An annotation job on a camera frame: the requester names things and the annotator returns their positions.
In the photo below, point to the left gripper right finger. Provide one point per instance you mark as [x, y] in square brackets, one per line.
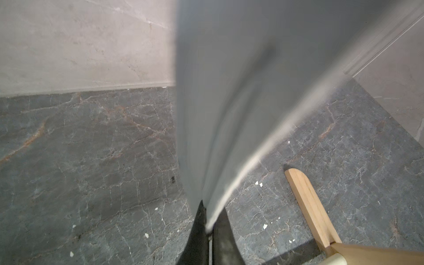
[224, 249]

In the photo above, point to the wooden clothes rack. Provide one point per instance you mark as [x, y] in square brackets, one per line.
[328, 240]

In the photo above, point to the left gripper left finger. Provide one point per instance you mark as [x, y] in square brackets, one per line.
[196, 251]

